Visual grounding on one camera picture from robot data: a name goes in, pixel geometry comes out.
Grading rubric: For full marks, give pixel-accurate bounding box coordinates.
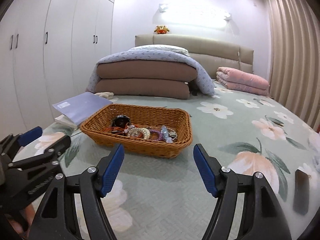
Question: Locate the red cord bracelet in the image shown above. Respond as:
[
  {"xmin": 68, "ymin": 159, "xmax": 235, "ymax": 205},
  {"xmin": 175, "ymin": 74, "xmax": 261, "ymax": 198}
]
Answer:
[{"xmin": 103, "ymin": 126, "xmax": 127, "ymax": 136}]

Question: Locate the light blue plastic hair clip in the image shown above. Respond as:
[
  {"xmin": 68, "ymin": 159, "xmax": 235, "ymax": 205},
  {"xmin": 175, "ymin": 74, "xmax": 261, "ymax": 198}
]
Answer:
[{"xmin": 161, "ymin": 125, "xmax": 173, "ymax": 143}]

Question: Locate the black wrist watch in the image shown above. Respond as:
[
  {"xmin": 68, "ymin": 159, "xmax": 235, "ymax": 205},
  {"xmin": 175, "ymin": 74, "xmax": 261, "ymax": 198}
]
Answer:
[{"xmin": 111, "ymin": 115, "xmax": 131, "ymax": 128}]

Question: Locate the purple spiral hair tie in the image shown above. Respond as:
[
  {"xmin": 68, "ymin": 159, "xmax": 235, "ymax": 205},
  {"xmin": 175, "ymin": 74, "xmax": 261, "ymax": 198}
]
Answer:
[{"xmin": 149, "ymin": 128, "xmax": 166, "ymax": 142}]

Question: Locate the person's left hand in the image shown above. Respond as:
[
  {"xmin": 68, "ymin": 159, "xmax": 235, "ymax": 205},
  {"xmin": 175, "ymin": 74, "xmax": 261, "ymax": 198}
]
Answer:
[{"xmin": 7, "ymin": 204, "xmax": 35, "ymax": 239}]

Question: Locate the green floral bedspread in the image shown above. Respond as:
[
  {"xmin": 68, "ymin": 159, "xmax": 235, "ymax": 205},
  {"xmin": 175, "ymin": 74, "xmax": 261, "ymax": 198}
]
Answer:
[{"xmin": 12, "ymin": 80, "xmax": 320, "ymax": 240}]

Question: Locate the blue-grey folder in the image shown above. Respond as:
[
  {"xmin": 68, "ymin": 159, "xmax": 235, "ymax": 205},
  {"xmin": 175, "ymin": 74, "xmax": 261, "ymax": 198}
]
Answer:
[{"xmin": 53, "ymin": 92, "xmax": 112, "ymax": 126}]

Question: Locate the brown wicker basket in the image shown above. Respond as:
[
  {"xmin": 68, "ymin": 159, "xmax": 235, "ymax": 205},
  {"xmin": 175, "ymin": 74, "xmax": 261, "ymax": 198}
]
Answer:
[{"xmin": 80, "ymin": 104, "xmax": 193, "ymax": 158}]

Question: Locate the folded pink blanket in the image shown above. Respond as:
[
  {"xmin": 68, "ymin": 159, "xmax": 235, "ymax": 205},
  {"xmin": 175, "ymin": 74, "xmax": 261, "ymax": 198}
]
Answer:
[{"xmin": 216, "ymin": 67, "xmax": 270, "ymax": 96}]

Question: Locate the dark smartphone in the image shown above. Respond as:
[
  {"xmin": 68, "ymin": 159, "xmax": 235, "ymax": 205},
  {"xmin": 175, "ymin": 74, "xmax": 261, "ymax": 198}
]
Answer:
[{"xmin": 293, "ymin": 169, "xmax": 310, "ymax": 216}]

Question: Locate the folded brown quilt blue cover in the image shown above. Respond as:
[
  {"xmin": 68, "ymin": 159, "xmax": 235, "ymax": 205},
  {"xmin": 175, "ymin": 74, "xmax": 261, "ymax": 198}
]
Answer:
[{"xmin": 86, "ymin": 44, "xmax": 215, "ymax": 99}]

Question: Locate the beige padded headboard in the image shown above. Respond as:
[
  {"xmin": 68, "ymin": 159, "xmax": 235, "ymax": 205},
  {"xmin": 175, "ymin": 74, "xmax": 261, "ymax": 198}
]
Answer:
[{"xmin": 135, "ymin": 34, "xmax": 254, "ymax": 78}]

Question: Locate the white wardrobe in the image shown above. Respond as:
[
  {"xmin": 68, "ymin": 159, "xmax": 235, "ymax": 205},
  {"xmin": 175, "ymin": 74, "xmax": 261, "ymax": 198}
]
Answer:
[{"xmin": 1, "ymin": 0, "xmax": 114, "ymax": 137}]

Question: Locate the orange plush toy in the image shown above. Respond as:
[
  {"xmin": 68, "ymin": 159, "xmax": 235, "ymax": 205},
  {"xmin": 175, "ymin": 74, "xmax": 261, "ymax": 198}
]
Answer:
[{"xmin": 153, "ymin": 25, "xmax": 170, "ymax": 34}]

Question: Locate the beige curtain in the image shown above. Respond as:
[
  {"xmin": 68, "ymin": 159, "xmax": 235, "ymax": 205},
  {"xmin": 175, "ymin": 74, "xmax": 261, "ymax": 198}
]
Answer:
[{"xmin": 264, "ymin": 0, "xmax": 320, "ymax": 130}]

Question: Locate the white pearl bracelet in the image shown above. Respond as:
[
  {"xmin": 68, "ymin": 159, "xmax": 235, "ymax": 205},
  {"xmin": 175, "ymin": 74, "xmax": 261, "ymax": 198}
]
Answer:
[{"xmin": 126, "ymin": 126, "xmax": 151, "ymax": 140}]

